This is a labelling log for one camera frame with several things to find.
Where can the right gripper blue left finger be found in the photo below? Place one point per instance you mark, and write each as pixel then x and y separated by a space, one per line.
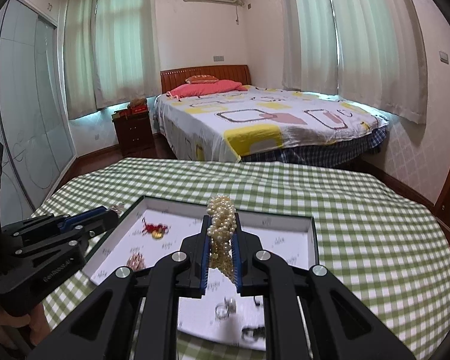
pixel 192 283

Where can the bed with patterned sheet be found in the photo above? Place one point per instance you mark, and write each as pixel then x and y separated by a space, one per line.
pixel 259 124

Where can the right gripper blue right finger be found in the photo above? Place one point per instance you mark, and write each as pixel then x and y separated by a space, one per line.
pixel 247 278

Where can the right white curtain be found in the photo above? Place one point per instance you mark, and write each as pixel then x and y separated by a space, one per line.
pixel 367 51

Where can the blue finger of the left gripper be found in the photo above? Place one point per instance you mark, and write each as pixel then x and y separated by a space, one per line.
pixel 100 223
pixel 70 222

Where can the red patterned pillow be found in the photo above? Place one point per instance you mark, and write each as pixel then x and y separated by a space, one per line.
pixel 201 79

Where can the silver rhinestone brooch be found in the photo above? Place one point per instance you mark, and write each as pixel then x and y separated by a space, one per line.
pixel 118 208

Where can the left white curtain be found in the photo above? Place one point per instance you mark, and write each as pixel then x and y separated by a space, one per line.
pixel 110 54

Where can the black gourd pendant tassel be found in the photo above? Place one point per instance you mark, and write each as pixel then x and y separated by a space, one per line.
pixel 255 330

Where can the green white shallow box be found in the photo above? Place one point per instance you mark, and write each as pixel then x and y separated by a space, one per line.
pixel 221 313

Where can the red items on nightstand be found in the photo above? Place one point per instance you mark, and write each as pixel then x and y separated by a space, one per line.
pixel 135 106

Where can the small red knot charm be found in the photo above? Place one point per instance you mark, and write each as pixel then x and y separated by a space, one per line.
pixel 156 230

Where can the pink pillow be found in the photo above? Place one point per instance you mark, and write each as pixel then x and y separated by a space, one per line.
pixel 196 90

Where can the glass wardrobe sliding door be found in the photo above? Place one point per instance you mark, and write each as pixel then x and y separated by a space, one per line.
pixel 37 143

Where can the dark wooden nightstand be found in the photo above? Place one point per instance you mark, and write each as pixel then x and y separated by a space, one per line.
pixel 134 134

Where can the green white checkered tablecloth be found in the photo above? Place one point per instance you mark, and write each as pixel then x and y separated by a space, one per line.
pixel 389 251

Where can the left hand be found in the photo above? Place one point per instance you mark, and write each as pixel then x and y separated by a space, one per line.
pixel 35 320

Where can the rose gold leaf brooch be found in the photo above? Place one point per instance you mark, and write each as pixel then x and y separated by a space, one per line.
pixel 136 262

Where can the wall light switch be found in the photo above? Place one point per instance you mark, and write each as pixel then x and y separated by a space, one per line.
pixel 444 57

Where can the white curtain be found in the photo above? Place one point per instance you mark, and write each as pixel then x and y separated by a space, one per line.
pixel 367 51
pixel 110 54

